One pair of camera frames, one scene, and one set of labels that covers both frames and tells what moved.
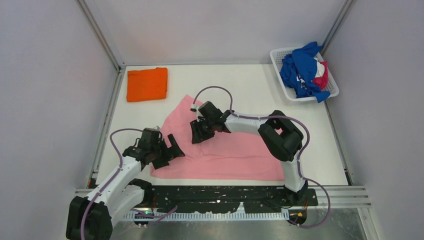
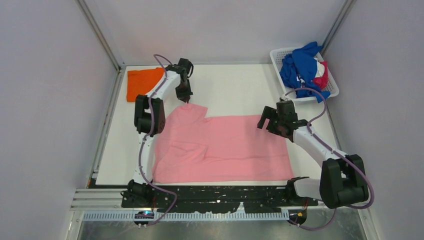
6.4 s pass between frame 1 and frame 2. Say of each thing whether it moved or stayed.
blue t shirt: stayed
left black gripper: moved
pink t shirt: stayed
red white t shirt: stayed
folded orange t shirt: stayed
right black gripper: moved
